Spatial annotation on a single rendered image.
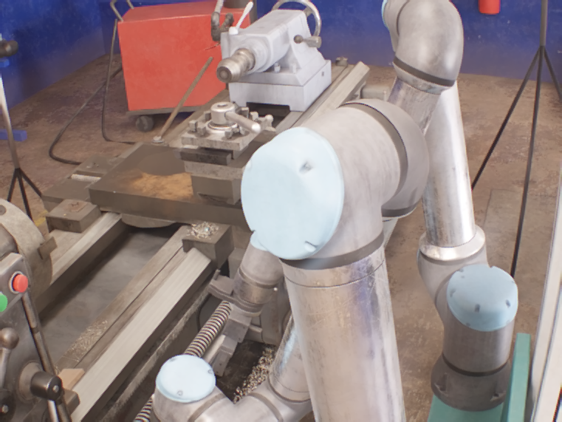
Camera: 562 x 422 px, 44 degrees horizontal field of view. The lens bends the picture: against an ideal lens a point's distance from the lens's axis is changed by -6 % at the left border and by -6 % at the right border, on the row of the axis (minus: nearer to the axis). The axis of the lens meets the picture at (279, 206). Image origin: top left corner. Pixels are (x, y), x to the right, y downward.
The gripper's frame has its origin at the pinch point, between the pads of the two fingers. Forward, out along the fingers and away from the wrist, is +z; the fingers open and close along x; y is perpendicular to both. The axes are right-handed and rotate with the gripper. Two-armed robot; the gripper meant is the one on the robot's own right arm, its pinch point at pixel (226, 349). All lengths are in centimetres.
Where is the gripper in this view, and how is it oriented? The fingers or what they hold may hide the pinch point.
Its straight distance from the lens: 170.0
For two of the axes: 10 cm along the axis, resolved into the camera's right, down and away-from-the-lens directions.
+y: 9.2, 3.9, 0.0
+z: -3.6, 8.4, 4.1
